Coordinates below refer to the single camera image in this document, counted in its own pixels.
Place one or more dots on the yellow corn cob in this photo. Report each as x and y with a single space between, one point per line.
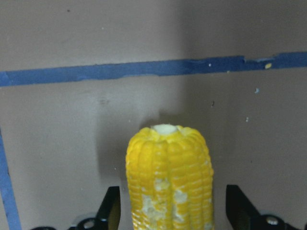
170 179

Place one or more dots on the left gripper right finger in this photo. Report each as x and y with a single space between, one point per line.
240 212

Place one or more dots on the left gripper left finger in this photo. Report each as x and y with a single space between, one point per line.
108 215

